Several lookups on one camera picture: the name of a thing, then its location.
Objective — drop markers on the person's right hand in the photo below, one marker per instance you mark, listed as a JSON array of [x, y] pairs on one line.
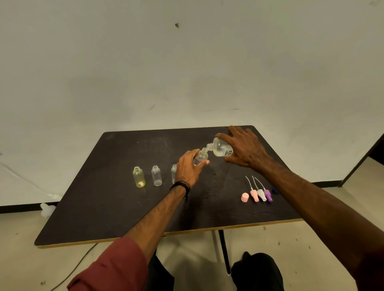
[[247, 150]]

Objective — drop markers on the person's left hand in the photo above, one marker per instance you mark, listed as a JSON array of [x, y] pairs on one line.
[[187, 169]]

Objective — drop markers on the small clear bottle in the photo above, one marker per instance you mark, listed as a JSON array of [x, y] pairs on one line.
[[157, 177], [173, 174]]

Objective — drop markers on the small purple tinted bottle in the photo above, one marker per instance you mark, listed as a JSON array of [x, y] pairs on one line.
[[201, 156]]

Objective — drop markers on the large clear bottle blue label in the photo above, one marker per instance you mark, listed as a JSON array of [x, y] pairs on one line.
[[221, 148]]

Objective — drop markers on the pink spray cap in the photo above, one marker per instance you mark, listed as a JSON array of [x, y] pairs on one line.
[[254, 196]]

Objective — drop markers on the white spray cap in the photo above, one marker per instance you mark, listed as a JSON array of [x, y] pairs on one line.
[[262, 195]]

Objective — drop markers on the small yellow bottle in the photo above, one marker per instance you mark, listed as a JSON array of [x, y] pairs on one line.
[[139, 178]]

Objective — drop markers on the blue bottle cap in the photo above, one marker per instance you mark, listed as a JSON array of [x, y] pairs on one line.
[[274, 191]]

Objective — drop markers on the purple spray cap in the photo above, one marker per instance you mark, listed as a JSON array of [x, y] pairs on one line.
[[268, 196]]

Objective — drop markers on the person's left forearm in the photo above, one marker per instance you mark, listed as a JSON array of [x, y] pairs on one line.
[[156, 219]]

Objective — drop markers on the person's right forearm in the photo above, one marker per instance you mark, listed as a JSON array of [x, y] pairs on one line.
[[324, 216]]

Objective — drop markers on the person's left red sleeve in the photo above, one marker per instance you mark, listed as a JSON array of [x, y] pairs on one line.
[[114, 266]]

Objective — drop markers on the person's black trousers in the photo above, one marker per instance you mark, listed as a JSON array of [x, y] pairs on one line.
[[258, 272]]

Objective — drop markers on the white plastic object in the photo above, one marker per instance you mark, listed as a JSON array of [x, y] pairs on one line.
[[47, 210]]

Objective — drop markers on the black wristband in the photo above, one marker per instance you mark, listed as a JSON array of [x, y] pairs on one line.
[[181, 185]]

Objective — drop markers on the black table leg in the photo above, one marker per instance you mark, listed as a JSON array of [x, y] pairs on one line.
[[224, 251]]

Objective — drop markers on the dark door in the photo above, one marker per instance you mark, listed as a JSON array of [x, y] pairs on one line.
[[378, 154]]

